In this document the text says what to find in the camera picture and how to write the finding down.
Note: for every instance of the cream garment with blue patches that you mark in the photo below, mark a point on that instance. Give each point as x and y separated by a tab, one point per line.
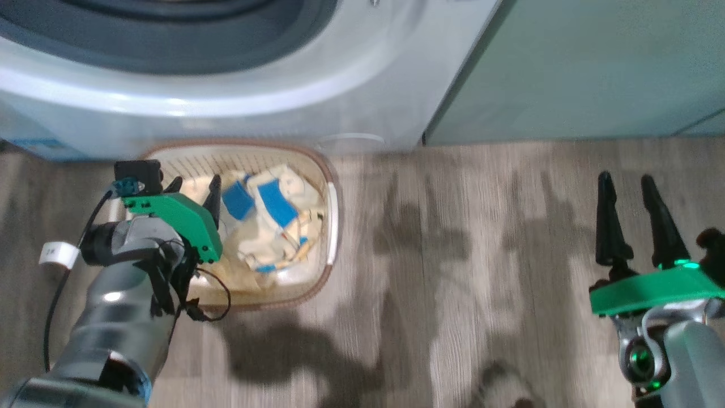
274	201

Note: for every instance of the blue energy label sticker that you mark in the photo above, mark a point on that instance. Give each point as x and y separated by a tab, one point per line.
42	148

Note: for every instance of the cream perforated laundry basket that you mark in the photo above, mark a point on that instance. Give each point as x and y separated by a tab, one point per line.
317	170

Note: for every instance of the grey drum opening seal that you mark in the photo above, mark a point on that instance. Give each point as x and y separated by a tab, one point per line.
170	39

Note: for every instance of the round filter cover panel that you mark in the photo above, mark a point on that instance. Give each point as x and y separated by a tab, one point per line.
351	141

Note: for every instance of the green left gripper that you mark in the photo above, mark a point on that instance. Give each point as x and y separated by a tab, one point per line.
190	218

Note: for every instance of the white washing machine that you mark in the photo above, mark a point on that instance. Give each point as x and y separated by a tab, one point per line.
368	68

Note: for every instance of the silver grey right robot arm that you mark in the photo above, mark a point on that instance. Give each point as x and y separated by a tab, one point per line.
691	357

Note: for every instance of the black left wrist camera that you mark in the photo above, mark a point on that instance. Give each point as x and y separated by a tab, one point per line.
139	173

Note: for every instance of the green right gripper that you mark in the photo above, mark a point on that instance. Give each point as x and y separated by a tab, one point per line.
651	292

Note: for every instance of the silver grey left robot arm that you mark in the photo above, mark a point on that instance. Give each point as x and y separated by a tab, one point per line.
119	317

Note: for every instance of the pale green cabinet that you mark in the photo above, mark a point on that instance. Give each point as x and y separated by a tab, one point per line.
566	62

